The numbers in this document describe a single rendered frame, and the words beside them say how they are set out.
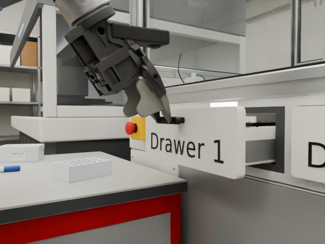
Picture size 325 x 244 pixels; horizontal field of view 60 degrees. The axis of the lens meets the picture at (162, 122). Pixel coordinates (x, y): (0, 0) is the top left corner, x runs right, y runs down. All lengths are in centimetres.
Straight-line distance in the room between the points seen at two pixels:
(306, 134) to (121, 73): 30
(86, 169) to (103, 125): 63
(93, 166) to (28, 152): 36
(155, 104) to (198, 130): 9
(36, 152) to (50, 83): 35
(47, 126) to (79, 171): 59
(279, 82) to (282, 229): 25
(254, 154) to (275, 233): 15
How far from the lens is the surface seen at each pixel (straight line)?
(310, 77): 49
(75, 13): 46
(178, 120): 49
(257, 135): 49
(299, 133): 48
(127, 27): 49
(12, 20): 484
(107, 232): 64
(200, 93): 67
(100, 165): 73
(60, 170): 72
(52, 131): 126
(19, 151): 104
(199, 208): 70
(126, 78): 45
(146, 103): 47
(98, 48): 46
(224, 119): 45
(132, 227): 66
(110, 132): 133
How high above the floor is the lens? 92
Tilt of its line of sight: 1 degrees down
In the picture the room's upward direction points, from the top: straight up
